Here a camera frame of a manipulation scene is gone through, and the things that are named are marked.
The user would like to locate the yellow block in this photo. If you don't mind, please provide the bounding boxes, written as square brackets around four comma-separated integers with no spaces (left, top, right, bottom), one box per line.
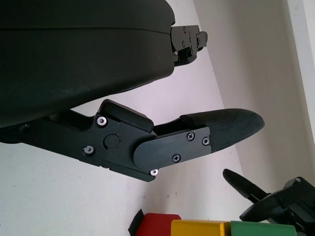
[170,219,232,236]

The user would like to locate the red block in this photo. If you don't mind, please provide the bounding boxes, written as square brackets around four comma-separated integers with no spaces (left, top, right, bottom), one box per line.
[134,213,183,236]

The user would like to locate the green block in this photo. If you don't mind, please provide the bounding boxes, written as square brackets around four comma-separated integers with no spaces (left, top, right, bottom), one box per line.
[230,220,297,236]

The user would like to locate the black tape strip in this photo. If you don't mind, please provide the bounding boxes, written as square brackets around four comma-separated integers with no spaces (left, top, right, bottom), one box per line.
[127,209,145,235]

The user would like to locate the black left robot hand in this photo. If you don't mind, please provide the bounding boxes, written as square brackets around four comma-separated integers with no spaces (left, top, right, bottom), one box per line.
[0,0,265,183]

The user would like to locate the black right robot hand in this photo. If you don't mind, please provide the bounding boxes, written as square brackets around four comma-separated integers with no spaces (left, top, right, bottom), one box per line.
[222,168,315,233]

